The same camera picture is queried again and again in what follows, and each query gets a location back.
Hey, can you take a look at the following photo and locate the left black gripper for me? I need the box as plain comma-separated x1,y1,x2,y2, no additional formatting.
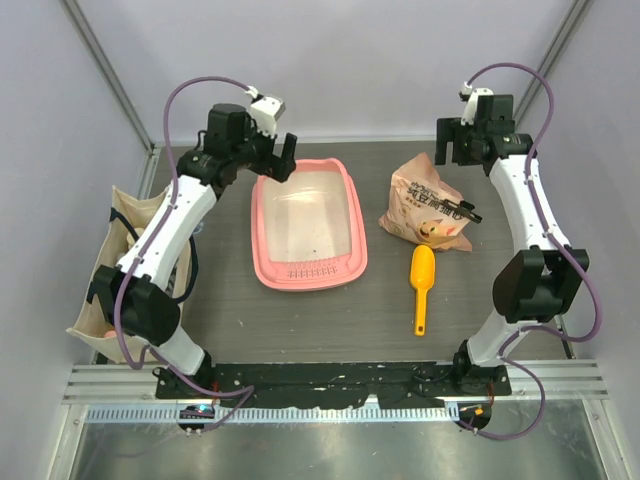
231,115,296,183

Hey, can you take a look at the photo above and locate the black bag clip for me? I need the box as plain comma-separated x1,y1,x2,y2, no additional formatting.
439,199,483,224

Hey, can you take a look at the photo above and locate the pink cat litter bag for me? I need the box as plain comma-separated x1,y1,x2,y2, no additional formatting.
378,153,472,252

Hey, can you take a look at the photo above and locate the yellow plastic scoop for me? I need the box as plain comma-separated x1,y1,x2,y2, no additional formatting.
409,245,435,336

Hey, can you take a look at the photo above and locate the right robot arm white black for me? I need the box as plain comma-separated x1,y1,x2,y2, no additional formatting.
435,86,589,396

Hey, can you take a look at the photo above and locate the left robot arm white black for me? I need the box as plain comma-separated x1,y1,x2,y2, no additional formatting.
91,95,297,399

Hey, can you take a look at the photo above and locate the pink litter box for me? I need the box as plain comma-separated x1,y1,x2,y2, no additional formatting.
251,158,368,292

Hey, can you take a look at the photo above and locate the beige canvas tote bag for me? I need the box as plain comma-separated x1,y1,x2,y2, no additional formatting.
66,186,198,363

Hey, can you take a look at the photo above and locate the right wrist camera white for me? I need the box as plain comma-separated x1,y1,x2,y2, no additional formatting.
459,82,494,126

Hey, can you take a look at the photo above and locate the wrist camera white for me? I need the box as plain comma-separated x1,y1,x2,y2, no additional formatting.
459,82,494,126
245,86,286,138

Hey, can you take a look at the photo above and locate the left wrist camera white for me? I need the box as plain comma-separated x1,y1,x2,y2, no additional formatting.
245,86,286,138

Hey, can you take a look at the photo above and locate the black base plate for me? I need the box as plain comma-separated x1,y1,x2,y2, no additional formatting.
153,360,512,410

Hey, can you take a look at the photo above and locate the aluminium rail frame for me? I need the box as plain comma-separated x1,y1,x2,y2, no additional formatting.
63,360,608,425

